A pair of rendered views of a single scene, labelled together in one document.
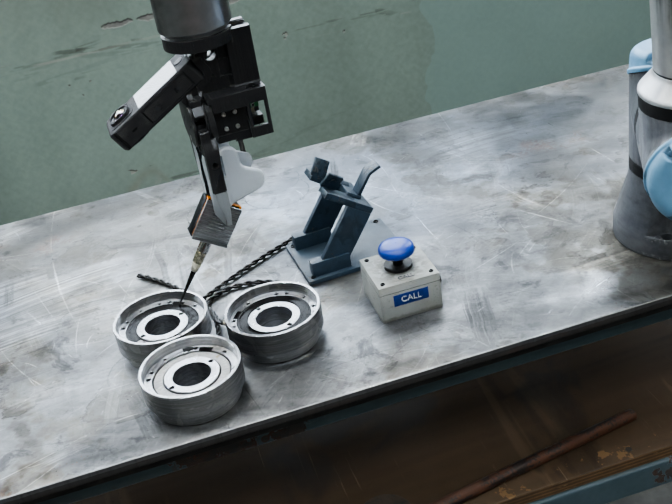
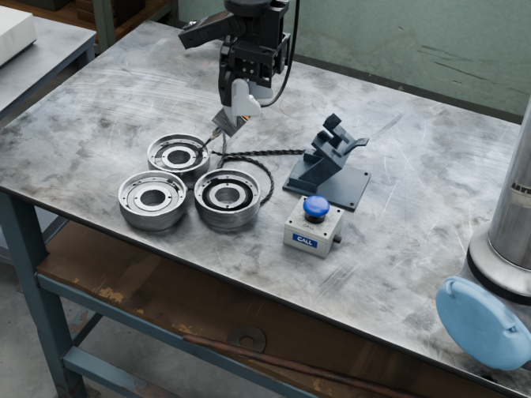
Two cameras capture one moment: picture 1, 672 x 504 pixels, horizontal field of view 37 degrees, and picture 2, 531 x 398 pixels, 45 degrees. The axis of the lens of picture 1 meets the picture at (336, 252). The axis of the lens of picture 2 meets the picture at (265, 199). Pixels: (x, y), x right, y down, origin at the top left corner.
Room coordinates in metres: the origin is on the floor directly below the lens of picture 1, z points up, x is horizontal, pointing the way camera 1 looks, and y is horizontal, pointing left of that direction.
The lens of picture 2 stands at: (0.31, -0.40, 1.53)
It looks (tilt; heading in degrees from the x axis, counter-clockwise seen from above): 43 degrees down; 35
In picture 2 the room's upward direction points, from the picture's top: 3 degrees clockwise
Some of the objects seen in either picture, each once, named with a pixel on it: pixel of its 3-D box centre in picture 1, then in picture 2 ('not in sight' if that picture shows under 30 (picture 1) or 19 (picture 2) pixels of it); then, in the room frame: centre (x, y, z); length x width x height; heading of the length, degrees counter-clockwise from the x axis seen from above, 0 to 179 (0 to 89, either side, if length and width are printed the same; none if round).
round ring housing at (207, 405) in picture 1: (193, 380); (152, 201); (0.82, 0.17, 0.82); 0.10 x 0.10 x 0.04
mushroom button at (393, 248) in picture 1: (397, 262); (314, 214); (0.94, -0.07, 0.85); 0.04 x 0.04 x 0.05
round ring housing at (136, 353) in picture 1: (164, 331); (178, 160); (0.92, 0.20, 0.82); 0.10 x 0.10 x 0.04
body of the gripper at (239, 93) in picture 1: (215, 84); (254, 37); (0.98, 0.09, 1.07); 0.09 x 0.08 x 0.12; 104
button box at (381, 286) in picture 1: (405, 280); (317, 227); (0.94, -0.07, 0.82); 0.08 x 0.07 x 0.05; 101
